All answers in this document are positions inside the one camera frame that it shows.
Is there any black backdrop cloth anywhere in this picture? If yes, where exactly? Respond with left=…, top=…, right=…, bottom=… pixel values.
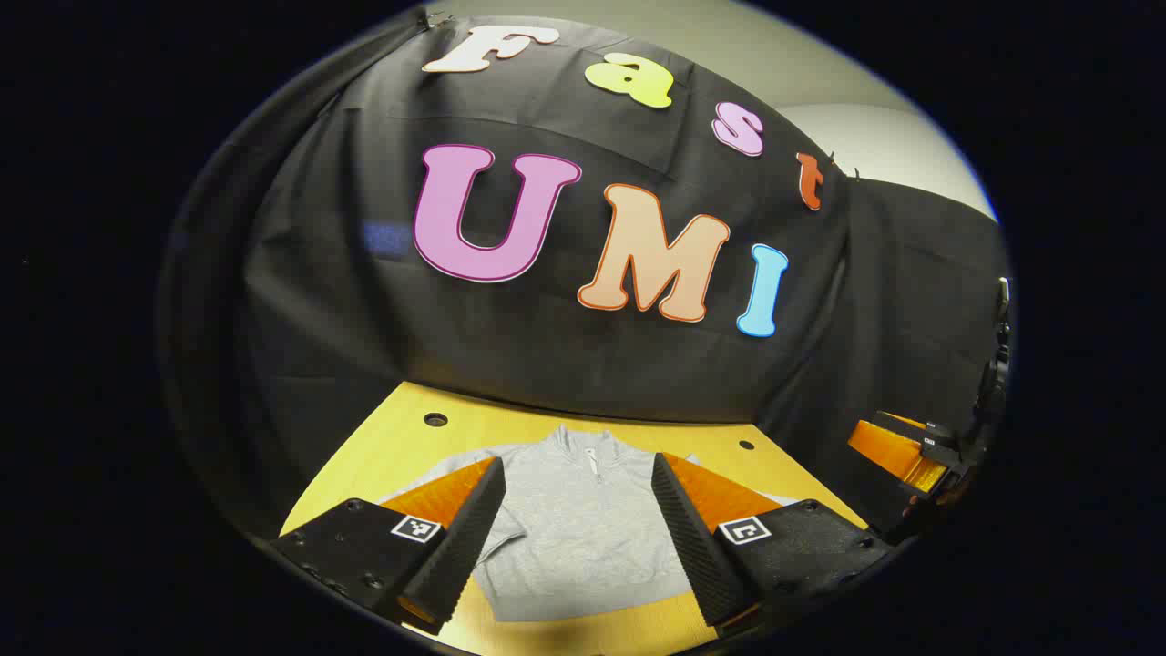
left=159, top=14, right=1014, bottom=538

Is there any grey zip-neck sweatshirt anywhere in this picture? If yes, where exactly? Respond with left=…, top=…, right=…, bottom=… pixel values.
left=401, top=425, right=803, bottom=623

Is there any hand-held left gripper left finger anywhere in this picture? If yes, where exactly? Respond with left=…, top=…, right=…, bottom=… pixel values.
left=271, top=457, right=507, bottom=636

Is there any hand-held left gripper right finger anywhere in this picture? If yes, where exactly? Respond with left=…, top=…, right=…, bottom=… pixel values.
left=650, top=453, right=892, bottom=639

